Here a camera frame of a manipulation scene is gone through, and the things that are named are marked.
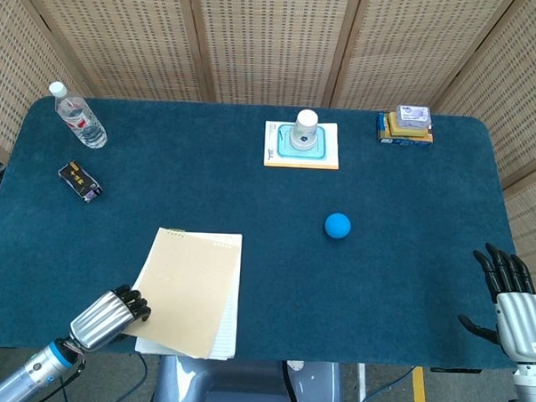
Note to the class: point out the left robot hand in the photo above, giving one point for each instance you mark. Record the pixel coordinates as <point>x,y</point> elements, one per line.
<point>105,318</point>

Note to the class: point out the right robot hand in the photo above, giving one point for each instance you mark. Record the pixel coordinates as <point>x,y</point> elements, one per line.
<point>516,318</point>

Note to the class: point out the beige notepad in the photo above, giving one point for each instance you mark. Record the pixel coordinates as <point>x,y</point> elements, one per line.
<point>193,291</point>

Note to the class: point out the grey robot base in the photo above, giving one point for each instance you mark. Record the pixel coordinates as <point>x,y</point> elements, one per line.
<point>242,387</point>

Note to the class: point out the small black box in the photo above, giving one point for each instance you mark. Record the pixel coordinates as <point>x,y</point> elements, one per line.
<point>79,181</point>

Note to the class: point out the white pole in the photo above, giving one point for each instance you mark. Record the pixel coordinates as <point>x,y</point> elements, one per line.
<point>362,387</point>

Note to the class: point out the blue table cloth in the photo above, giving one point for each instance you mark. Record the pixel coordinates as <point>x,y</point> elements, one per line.
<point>292,264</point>

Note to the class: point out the clear plastic water bottle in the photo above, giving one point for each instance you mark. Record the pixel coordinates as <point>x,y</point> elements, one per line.
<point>80,119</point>

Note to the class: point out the blue ball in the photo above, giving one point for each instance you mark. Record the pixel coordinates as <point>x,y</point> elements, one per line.
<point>337,225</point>

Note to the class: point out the yellow sponge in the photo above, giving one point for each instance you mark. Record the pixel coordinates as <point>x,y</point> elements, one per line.
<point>409,132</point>

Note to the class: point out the pale purple tissue pack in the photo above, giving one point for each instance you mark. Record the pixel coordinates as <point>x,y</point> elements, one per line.
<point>414,117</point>

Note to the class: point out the white book with teal cover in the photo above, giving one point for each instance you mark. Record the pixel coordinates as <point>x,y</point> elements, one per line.
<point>296,158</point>

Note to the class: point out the white paper cup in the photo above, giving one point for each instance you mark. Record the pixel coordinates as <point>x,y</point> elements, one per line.
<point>304,131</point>

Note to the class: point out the woven folding screen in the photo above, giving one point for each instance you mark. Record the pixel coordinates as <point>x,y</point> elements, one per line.
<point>275,45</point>

